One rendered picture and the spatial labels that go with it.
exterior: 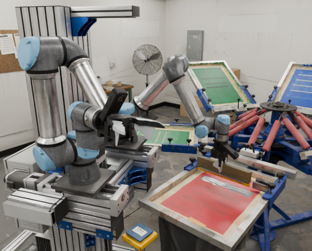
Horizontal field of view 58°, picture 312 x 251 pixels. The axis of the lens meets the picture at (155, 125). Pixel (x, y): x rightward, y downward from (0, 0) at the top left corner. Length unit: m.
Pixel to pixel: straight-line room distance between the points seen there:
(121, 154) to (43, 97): 0.77
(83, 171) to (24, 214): 0.34
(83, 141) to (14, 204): 0.62
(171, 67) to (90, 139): 0.74
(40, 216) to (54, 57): 0.70
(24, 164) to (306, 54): 5.15
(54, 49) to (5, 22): 3.76
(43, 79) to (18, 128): 3.97
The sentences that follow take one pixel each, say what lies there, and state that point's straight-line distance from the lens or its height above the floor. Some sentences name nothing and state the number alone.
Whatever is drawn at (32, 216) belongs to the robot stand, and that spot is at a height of 1.13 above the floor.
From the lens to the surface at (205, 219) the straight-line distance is 1.62.
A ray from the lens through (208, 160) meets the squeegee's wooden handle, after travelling 1.83.
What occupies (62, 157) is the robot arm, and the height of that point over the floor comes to 1.43.
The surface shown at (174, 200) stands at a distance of 1.74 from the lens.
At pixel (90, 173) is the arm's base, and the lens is 1.33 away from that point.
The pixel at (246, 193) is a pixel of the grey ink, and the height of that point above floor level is 0.96.
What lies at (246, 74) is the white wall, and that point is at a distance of 6.24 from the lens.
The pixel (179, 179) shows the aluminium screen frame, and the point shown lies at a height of 0.98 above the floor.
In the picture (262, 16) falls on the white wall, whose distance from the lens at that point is 6.12.
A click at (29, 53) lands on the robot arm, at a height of 1.85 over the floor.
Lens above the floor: 1.93
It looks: 19 degrees down
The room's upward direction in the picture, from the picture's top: straight up
